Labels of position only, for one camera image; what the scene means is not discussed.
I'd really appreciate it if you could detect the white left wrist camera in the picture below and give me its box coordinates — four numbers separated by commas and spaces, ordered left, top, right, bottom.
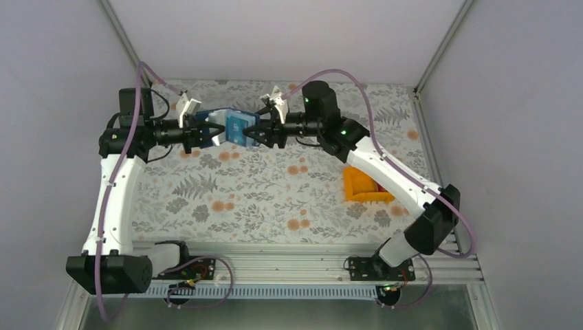
175, 91, 201, 129

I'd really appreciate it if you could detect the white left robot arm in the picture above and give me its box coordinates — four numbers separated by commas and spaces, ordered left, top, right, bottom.
65, 88, 226, 295

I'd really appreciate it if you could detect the blue credit card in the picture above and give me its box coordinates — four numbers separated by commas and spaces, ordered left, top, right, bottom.
226, 113, 256, 147

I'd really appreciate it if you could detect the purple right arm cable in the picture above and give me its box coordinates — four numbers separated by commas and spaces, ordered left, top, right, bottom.
282, 69, 476, 260

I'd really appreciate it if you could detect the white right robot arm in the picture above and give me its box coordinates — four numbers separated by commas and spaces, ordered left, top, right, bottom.
243, 80, 461, 280

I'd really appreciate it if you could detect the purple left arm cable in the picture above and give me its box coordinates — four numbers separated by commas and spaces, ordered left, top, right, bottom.
94, 61, 188, 322

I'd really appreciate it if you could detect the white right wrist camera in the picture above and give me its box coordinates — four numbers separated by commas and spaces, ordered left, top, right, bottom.
260, 85, 289, 124

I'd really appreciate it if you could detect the floral table cloth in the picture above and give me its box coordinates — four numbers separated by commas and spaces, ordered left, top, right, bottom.
132, 79, 429, 244

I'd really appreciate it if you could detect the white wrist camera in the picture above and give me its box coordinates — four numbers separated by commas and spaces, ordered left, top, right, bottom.
260, 85, 289, 124
175, 91, 201, 129

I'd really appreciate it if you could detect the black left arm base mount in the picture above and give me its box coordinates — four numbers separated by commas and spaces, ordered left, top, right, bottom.
147, 240, 217, 282

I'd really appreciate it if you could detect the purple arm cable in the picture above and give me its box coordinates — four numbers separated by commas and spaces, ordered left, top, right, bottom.
282, 69, 476, 260
94, 61, 188, 322

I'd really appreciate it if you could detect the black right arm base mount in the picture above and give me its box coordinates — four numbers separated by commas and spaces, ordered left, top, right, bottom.
343, 255, 416, 282

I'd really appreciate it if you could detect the blue leather card holder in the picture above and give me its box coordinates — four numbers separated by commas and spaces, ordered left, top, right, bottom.
195, 108, 259, 149

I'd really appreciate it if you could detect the yellow plastic bin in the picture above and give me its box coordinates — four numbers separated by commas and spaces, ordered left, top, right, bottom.
342, 166, 395, 204

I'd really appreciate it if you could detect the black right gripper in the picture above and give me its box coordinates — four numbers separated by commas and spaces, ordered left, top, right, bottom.
243, 106, 322, 148

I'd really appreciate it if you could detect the aluminium rail base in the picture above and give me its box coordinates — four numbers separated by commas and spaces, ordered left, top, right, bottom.
91, 241, 485, 300

